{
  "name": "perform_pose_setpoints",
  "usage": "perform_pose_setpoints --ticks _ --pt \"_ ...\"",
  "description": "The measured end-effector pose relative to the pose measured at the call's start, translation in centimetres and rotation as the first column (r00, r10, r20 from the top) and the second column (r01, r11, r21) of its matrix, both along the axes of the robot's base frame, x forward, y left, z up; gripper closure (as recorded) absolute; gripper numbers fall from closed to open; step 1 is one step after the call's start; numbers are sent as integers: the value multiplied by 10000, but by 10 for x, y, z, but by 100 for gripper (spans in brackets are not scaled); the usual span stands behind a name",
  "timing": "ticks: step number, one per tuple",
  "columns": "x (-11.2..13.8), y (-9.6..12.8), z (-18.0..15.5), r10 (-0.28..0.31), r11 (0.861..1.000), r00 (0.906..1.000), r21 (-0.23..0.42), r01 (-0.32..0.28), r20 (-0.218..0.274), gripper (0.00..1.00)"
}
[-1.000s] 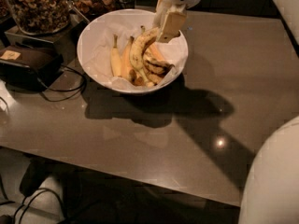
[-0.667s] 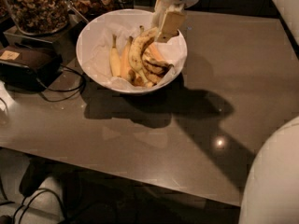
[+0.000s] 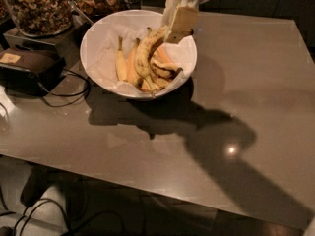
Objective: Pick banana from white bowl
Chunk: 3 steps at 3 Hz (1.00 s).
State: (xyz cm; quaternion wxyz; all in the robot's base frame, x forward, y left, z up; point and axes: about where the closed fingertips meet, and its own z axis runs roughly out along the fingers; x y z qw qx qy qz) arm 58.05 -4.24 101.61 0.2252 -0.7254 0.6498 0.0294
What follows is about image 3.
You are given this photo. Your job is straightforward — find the dark metal stand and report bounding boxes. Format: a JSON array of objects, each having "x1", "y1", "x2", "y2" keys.
[{"x1": 4, "y1": 15, "x2": 91, "y2": 68}]

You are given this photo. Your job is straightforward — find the small yellow banana left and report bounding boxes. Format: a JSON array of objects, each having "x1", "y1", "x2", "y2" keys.
[{"x1": 115, "y1": 36, "x2": 127, "y2": 82}]

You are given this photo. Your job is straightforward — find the yellow banana under pile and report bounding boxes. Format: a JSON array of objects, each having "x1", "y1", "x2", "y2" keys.
[{"x1": 127, "y1": 38, "x2": 142, "y2": 88}]

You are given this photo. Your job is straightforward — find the large glass jar of nuts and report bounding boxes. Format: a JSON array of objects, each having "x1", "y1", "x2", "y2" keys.
[{"x1": 4, "y1": 0, "x2": 73, "y2": 37}]

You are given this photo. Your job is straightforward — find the black cables on floor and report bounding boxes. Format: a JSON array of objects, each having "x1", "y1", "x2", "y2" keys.
[{"x1": 0, "y1": 184, "x2": 126, "y2": 236}]

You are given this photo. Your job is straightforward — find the brown spotted banana right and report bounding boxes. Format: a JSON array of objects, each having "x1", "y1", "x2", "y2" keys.
[{"x1": 150, "y1": 55, "x2": 182, "y2": 79}]

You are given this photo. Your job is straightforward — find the black device with brown pad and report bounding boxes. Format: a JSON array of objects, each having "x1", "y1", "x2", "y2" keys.
[{"x1": 0, "y1": 48, "x2": 66, "y2": 96}]

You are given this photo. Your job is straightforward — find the white bowl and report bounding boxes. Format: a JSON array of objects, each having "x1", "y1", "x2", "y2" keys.
[{"x1": 79, "y1": 9, "x2": 198, "y2": 101}]

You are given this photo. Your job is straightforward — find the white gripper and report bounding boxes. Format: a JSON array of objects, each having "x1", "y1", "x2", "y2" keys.
[{"x1": 161, "y1": 0, "x2": 210, "y2": 44}]

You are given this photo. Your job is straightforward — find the spotted yellow banana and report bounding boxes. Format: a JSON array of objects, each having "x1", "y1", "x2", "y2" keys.
[{"x1": 134, "y1": 26, "x2": 166, "y2": 95}]

